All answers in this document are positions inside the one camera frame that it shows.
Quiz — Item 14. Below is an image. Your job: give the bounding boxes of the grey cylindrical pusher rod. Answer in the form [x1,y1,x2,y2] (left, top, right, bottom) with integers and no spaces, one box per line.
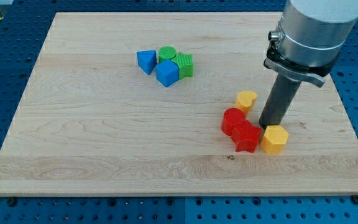
[259,74,301,129]

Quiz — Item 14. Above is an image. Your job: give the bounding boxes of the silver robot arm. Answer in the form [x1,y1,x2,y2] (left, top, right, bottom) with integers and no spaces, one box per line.
[259,0,358,128]

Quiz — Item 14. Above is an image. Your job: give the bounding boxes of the yellow heart block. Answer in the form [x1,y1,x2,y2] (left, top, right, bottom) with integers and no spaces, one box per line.
[235,90,258,116]

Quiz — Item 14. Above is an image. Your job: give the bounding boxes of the yellow hexagon block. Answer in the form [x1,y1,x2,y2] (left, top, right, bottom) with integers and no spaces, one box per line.
[259,125,289,154]

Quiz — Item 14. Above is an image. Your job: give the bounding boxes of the red cylinder block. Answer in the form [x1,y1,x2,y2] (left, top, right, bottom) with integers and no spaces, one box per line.
[221,108,246,136]

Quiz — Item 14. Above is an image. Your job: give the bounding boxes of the red star block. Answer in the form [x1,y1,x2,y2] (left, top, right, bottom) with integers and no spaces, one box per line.
[231,120,262,154]

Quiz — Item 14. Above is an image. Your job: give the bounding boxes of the green star block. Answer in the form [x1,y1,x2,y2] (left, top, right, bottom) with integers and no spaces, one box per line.
[172,52,194,80]

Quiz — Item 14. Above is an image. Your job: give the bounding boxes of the blue cube block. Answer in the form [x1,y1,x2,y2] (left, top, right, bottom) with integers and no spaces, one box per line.
[155,59,179,87]

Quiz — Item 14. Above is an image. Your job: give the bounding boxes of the green cylinder block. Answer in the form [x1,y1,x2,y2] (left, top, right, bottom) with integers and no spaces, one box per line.
[158,45,177,63]

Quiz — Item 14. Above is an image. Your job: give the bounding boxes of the blue triangle block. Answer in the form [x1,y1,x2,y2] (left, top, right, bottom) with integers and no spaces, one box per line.
[136,50,157,75]

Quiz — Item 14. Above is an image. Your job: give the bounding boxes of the light wooden board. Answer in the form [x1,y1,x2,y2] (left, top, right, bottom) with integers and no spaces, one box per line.
[0,12,358,197]

